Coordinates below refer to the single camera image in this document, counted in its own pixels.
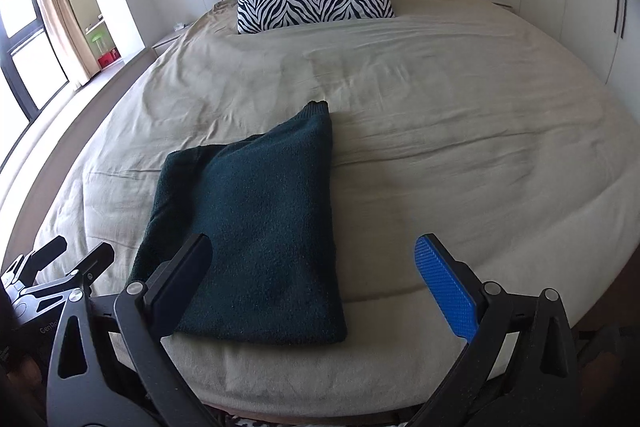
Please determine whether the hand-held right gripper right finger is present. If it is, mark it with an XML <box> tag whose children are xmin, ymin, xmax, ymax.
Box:
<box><xmin>407</xmin><ymin>234</ymin><xmax>583</xmax><ymax>427</ymax></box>

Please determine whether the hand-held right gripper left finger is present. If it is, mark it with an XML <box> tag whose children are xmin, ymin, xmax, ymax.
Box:
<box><xmin>46</xmin><ymin>233</ymin><xmax>221</xmax><ymax>427</ymax></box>

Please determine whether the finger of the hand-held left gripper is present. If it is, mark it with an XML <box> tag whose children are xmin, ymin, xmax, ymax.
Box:
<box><xmin>20</xmin><ymin>242</ymin><xmax>115</xmax><ymax>308</ymax></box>
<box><xmin>2</xmin><ymin>236</ymin><xmax>68</xmax><ymax>285</ymax></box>

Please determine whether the dark teal knit sweater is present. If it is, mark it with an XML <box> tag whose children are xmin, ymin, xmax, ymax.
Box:
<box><xmin>127</xmin><ymin>101</ymin><xmax>348</xmax><ymax>348</ymax></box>

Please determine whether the bed with beige sheet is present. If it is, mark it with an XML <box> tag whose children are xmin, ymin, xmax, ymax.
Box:
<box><xmin>0</xmin><ymin>0</ymin><xmax>640</xmax><ymax>413</ymax></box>

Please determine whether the black framed window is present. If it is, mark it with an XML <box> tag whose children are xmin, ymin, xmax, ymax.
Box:
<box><xmin>0</xmin><ymin>0</ymin><xmax>71</xmax><ymax>125</ymax></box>

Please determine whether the white nightstand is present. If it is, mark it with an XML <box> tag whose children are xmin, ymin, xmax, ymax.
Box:
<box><xmin>154</xmin><ymin>23</ymin><xmax>194</xmax><ymax>58</ymax></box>

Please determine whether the beige curtain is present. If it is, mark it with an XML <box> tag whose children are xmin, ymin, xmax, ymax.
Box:
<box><xmin>31</xmin><ymin>0</ymin><xmax>93</xmax><ymax>84</ymax></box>

